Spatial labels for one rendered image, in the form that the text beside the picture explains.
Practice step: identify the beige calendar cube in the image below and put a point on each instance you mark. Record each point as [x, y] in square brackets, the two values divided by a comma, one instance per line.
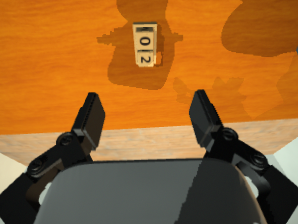
[145, 38]
[145, 58]

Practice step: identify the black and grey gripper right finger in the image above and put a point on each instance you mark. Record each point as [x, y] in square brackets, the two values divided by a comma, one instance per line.
[277, 195]

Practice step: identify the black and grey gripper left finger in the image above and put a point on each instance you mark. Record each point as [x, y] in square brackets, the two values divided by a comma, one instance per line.
[19, 202]

